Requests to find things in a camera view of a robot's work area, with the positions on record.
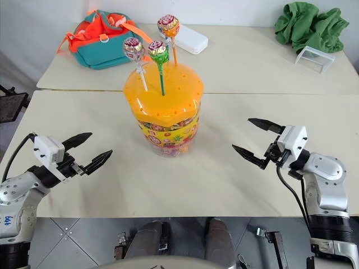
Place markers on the black metal bar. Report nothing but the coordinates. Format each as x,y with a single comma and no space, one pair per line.
279,249

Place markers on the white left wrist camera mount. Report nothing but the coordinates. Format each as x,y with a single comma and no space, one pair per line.
46,150

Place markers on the black metal stand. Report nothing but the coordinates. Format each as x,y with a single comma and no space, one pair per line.
11,106

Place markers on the orange-lidded lollipop jar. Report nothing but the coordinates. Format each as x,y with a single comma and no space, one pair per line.
165,98

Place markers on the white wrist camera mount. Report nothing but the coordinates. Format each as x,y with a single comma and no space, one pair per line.
293,138
46,150

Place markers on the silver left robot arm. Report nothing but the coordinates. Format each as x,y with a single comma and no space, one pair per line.
16,196

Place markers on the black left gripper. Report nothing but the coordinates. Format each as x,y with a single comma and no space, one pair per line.
68,169

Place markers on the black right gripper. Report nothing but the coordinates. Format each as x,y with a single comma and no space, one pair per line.
276,157

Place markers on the silver-wrapped lollipop, white stick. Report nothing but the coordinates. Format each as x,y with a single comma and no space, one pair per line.
133,47

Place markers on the orange-wrapped lollipop, orange stick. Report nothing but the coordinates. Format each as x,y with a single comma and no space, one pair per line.
168,25

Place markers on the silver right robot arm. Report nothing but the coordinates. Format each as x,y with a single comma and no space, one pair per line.
328,179

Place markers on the dark rounded shape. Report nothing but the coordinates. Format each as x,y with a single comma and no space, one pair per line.
146,241

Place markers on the white rectangular box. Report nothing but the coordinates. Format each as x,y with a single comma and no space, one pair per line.
190,39

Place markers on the green-wrapped lollipop, green stick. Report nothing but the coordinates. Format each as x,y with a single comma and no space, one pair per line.
157,50

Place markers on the crumpled green cloth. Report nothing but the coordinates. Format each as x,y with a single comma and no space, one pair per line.
308,25

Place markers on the teal and orange backpack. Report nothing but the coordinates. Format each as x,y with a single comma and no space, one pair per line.
98,47

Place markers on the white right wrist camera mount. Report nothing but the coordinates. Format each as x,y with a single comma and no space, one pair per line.
293,138

